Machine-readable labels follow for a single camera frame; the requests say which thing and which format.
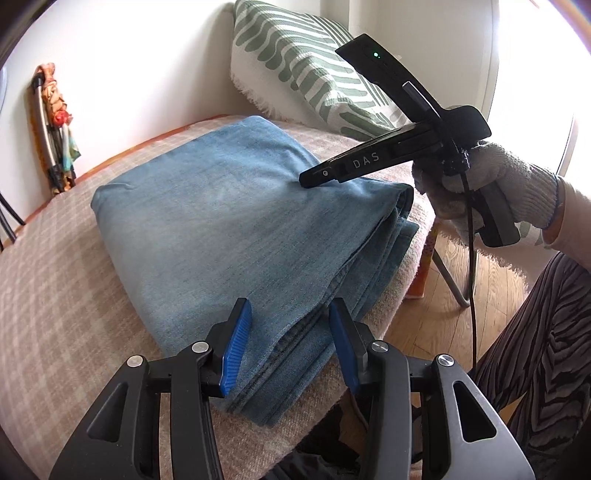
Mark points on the person's right hand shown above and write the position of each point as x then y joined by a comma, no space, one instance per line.
517,180

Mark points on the grey metal table leg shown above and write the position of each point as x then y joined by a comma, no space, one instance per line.
450,277

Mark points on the person's striped trouser leg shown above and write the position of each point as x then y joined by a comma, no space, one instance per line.
554,360

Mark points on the dark cloth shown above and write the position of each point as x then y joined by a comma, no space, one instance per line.
323,443

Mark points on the blue denim pants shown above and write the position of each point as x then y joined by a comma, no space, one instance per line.
221,221

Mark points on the green white patterned pillow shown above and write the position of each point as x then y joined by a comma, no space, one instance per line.
295,55

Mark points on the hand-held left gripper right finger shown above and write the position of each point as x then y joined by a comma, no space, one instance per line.
344,350

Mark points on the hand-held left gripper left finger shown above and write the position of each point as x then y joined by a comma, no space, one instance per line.
235,346

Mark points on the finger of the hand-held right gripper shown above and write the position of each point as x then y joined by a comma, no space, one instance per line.
351,164

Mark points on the colourful magazine rack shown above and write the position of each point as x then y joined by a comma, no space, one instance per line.
46,138

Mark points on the person's right forearm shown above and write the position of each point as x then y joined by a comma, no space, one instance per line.
575,217

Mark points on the beige plaid blanket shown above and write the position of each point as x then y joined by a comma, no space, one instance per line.
69,300

